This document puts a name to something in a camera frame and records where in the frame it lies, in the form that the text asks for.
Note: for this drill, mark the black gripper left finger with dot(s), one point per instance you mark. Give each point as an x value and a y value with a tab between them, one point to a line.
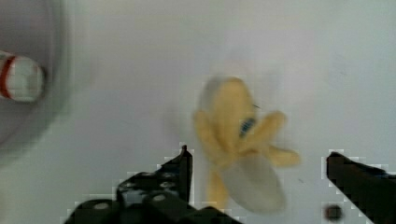
159	197

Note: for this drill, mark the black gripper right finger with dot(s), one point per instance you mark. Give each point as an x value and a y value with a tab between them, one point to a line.
372	190

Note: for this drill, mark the yellow peeled toy banana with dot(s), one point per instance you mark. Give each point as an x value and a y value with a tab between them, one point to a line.
238	146

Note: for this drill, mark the red ketchup bottle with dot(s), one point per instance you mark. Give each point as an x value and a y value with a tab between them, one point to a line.
22	79

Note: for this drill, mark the grey round plate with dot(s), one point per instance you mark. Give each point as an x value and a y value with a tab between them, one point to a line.
33	40

